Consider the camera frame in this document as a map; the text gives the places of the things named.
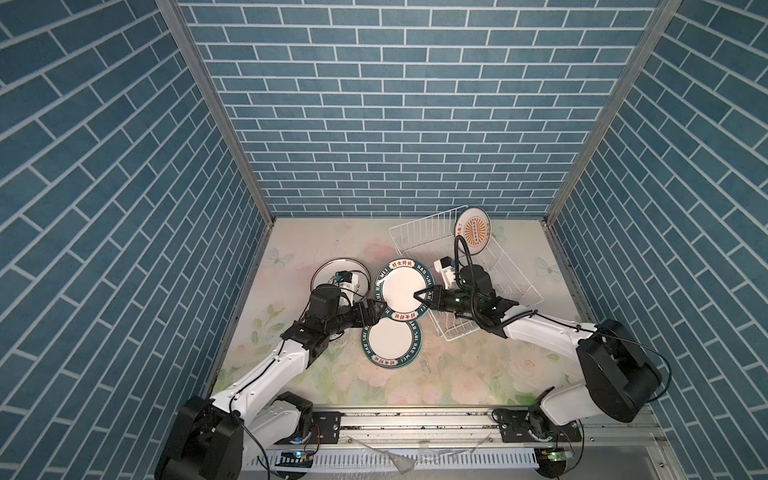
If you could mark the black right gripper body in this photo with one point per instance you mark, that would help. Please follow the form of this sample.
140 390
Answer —
456 301

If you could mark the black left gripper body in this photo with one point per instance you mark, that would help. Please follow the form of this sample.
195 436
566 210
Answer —
351 317

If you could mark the white wire dish rack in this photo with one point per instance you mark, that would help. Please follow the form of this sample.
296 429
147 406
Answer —
432 237

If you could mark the green rim small plate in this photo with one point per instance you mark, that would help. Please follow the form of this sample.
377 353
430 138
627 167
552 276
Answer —
391 344
396 284

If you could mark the large red character plate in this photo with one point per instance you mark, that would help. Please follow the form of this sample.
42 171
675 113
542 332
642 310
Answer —
325 273

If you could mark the red rim small plate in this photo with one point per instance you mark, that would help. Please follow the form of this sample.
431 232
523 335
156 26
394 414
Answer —
474 225

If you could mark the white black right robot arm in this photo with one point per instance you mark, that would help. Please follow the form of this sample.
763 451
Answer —
618 377

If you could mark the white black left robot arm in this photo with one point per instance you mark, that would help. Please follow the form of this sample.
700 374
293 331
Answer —
252 390

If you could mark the clear plastic piece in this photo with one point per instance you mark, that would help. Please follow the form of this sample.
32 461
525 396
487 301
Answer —
405 464

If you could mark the left green circuit board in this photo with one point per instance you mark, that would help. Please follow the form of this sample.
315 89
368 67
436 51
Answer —
294 459

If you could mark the green circuit board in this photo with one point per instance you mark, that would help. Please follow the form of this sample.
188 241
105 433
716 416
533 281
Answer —
294 459
553 456

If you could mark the white vent grille strip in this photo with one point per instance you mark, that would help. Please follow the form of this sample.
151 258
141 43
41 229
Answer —
363 460

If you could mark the right green circuit board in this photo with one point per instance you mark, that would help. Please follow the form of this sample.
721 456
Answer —
553 456

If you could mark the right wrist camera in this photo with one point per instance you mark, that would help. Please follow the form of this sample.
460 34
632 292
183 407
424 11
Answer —
445 267

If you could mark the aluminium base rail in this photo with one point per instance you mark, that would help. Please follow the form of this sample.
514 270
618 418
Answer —
457 427

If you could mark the aluminium right corner post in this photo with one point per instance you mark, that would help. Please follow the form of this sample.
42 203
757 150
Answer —
657 24

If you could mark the aluminium corner post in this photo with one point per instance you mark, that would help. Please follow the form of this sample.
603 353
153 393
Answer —
657 24
181 33

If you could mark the aluminium left corner post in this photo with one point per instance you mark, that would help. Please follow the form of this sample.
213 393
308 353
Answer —
181 33

